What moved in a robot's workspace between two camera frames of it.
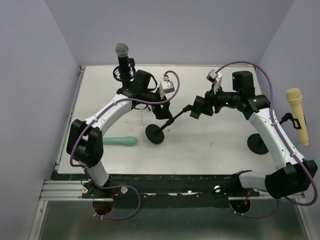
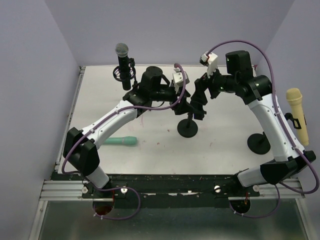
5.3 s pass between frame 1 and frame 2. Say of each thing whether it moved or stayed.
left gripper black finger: moved
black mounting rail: stayed
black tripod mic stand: stayed
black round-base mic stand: moved
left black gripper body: moved
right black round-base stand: stayed
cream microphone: stayed
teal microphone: stayed
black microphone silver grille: stayed
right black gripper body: moved
